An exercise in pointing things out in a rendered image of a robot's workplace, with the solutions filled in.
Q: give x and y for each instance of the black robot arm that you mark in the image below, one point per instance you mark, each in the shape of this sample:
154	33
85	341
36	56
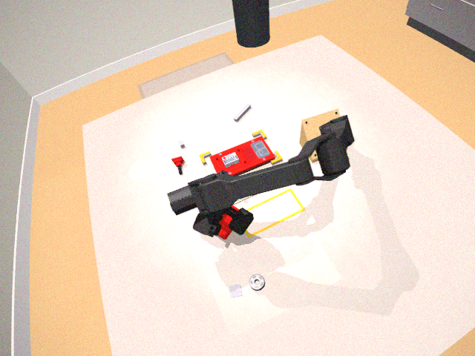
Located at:
215	193

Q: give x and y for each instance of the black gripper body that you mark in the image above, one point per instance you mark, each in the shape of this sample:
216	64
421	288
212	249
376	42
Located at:
241	219

